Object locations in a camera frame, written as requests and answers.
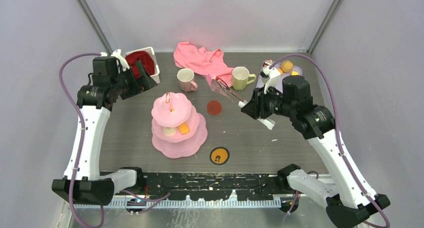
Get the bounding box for green mug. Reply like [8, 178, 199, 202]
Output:
[232, 66, 257, 91]

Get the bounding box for pink cloth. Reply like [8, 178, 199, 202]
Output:
[173, 41, 233, 87]

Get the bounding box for orange round sticker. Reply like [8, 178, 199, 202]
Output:
[209, 147, 230, 166]

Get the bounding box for white round cake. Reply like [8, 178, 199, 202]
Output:
[162, 126, 177, 137]

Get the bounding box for orange wafer bar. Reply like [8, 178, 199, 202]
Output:
[178, 122, 190, 135]

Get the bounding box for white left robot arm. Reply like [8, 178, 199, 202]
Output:
[51, 56, 157, 206]

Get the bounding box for lavender serving tray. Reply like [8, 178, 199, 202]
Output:
[256, 63, 303, 93]

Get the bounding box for golden round bun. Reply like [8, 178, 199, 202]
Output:
[280, 60, 294, 74]

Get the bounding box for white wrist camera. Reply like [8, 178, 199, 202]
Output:
[260, 66, 281, 94]
[111, 49, 131, 71]

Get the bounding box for chocolate cake slice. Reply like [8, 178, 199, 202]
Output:
[262, 59, 274, 67]

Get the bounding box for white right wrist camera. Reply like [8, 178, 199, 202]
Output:
[260, 66, 281, 94]

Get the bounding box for white plastic basket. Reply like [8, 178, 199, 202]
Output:
[125, 46, 161, 84]

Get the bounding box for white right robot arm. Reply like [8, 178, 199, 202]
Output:
[241, 75, 391, 228]

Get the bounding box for pink cherry cake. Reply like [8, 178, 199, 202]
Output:
[215, 76, 230, 89]

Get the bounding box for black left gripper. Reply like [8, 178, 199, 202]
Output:
[111, 61, 156, 100]

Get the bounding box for dark red towel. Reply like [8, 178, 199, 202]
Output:
[125, 50, 155, 78]

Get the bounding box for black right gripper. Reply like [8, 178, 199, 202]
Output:
[241, 82, 296, 120]

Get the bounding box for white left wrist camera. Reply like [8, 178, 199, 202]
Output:
[111, 49, 131, 71]

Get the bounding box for pink three-tier dessert stand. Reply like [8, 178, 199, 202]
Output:
[151, 92, 208, 159]

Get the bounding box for metal serving tongs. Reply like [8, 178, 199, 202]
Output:
[209, 78, 276, 130]

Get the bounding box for red round coaster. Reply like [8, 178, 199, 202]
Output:
[206, 100, 223, 116]

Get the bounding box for pink mug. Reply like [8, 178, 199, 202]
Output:
[177, 68, 198, 93]

